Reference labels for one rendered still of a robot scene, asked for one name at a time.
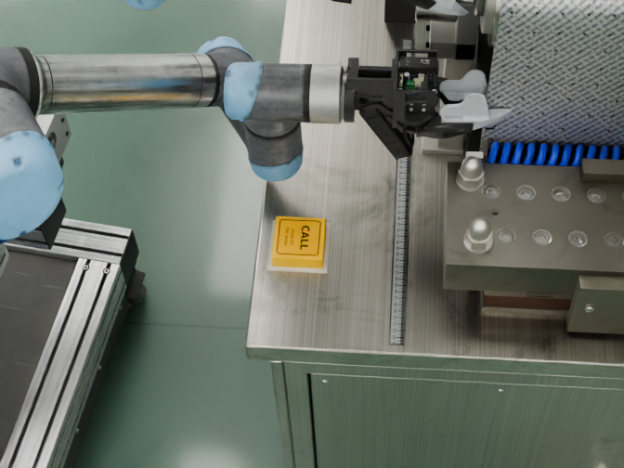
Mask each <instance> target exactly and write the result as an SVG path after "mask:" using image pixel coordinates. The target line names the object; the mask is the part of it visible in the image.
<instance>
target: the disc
mask: <svg viewBox="0 0 624 468"><path fill-rule="evenodd" d="M500 10H501V0H495V10H494V19H493V25H492V30H491V33H488V34H487V42H488V46H489V47H493V46H494V45H495V43H496V38H497V33H498V27H499V19H500Z"/></svg>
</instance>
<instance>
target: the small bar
mask: <svg viewBox="0 0 624 468"><path fill-rule="evenodd" d="M580 176H581V181H598V182H621V183H624V160H608V159H584V158H583V159H582V161H581V165H580Z"/></svg>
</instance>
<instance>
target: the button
mask: <svg viewBox="0 0 624 468"><path fill-rule="evenodd" d="M325 239H326V219H325V218H312V217H290V216H277V217H276V223H275V231H274V240H273V248H272V256H271V257H272V265H273V266H274V267H309V268H323V261H324V250H325Z"/></svg>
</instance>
